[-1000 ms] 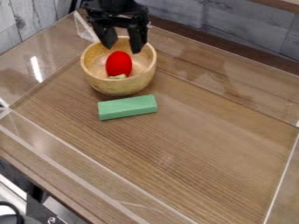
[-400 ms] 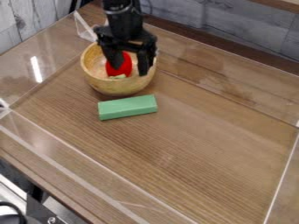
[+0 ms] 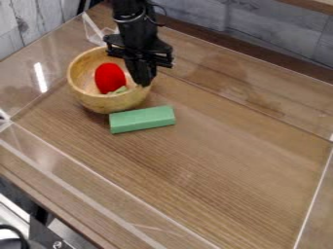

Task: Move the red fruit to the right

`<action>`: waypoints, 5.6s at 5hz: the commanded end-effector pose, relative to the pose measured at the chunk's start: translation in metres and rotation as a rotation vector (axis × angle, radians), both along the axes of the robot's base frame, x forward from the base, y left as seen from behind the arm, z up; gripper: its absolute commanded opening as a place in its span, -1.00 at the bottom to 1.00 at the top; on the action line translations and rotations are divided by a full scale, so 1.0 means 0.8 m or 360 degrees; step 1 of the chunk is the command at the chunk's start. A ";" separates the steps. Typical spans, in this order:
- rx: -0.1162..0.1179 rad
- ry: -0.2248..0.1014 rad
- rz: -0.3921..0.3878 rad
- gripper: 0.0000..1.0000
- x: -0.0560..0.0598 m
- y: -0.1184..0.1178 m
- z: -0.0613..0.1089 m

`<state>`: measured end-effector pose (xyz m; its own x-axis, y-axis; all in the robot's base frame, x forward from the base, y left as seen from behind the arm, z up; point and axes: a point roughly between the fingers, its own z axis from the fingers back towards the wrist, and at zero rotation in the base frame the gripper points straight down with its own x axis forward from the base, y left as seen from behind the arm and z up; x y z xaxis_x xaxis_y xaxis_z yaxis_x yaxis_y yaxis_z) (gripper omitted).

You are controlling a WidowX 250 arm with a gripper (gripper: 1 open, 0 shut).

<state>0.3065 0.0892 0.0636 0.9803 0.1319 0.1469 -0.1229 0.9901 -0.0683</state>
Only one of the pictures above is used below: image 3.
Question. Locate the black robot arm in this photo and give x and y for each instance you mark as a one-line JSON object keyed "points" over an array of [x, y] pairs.
{"points": [[137, 44]]}

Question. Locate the red strawberry toy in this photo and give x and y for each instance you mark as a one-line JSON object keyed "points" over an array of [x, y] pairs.
{"points": [[109, 77]]}

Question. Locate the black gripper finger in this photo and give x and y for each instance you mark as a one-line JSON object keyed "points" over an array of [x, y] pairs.
{"points": [[138, 70], [151, 72]]}

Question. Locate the wooden bowl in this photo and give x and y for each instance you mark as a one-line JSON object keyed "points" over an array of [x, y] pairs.
{"points": [[80, 76]]}

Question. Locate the green rectangular block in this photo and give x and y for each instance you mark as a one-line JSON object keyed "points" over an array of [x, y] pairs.
{"points": [[142, 119]]}

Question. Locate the black metal table bracket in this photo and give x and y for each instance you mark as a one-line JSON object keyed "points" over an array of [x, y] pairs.
{"points": [[42, 238]]}

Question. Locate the clear acrylic corner bracket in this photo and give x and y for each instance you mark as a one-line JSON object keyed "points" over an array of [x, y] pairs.
{"points": [[94, 33]]}

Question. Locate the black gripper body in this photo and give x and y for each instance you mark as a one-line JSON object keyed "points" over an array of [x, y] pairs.
{"points": [[157, 52]]}

